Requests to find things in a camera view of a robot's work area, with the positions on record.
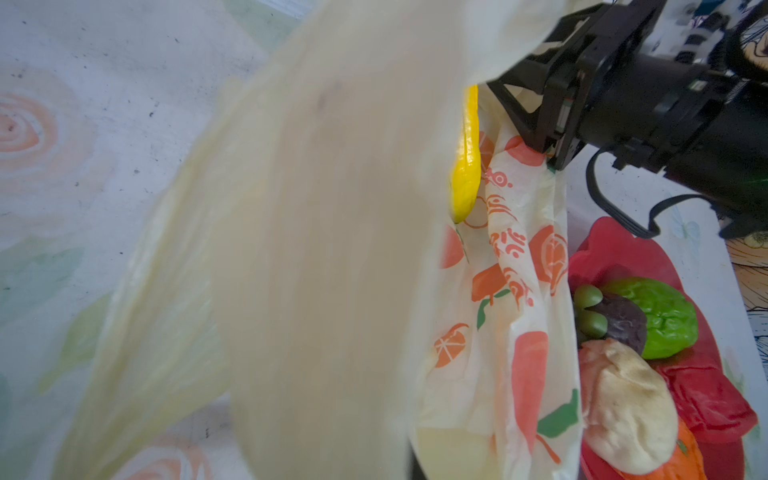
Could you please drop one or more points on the fake yellow banana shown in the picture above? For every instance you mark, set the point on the fake yellow banana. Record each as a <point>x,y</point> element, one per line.
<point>467,172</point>

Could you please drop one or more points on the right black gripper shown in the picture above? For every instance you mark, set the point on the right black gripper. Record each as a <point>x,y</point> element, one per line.
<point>595,86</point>

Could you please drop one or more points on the fake red apple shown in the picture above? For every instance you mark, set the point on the fake red apple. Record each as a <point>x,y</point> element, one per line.
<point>712,408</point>

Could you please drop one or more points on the cream printed plastic bag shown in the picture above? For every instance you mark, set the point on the cream printed plastic bag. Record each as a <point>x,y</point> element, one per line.
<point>293,262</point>

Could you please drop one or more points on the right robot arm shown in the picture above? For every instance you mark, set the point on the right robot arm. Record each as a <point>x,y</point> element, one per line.
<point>725,163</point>

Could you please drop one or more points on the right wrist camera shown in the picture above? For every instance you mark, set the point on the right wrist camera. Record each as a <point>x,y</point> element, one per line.
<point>687,31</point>

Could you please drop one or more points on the fake green lime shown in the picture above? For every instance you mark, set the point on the fake green lime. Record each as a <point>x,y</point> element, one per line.
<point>672,322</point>

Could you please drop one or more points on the fake dark purple fruit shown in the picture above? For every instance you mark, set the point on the fake dark purple fruit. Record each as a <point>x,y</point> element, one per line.
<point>600,316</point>

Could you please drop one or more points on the fake orange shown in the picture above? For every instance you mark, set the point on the fake orange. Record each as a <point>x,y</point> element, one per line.
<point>686,462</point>

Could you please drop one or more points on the fake cream potato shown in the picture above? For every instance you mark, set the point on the fake cream potato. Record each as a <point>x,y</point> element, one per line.
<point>631,421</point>

